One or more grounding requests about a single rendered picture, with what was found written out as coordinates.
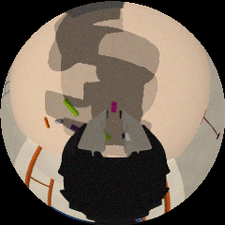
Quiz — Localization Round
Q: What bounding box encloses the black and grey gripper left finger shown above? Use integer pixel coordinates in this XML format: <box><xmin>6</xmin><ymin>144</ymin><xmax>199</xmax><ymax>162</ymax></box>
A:
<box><xmin>58</xmin><ymin>110</ymin><xmax>108</xmax><ymax>176</ymax></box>

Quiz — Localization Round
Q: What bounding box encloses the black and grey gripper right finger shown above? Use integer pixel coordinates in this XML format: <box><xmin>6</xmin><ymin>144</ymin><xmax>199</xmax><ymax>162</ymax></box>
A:
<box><xmin>120</xmin><ymin>110</ymin><xmax>170</xmax><ymax>174</ymax></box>

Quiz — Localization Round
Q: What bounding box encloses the purple rod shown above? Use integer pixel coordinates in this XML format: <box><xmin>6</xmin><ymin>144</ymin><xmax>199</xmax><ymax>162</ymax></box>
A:
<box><xmin>70</xmin><ymin>125</ymin><xmax>79</xmax><ymax>131</ymax></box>

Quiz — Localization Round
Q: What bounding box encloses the lime green rod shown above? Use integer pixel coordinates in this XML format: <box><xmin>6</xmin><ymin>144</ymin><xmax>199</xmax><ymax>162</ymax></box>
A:
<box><xmin>63</xmin><ymin>98</ymin><xmax>79</xmax><ymax>117</ymax></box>

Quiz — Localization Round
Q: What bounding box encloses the olive green rod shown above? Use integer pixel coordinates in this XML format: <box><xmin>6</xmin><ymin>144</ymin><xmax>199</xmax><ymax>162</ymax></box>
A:
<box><xmin>104</xmin><ymin>131</ymin><xmax>111</xmax><ymax>141</ymax></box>

